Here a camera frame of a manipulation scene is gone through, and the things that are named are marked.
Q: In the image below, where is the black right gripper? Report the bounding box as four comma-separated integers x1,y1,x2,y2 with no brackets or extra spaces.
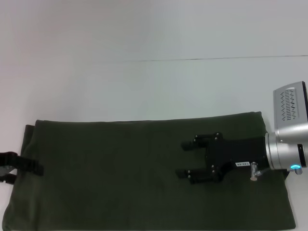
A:
175,132,269,185

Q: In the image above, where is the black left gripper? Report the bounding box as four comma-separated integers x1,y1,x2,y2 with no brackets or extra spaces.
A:
0,151,45,185

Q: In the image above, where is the dark green FREE! t-shirt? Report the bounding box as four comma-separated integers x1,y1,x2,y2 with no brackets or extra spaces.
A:
4,111,297,231

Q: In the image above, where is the silver right gripper cable connector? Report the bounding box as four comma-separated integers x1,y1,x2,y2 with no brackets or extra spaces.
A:
249,162,259,181

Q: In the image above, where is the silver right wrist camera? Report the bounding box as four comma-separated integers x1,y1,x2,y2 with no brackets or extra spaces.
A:
272,81,308,144

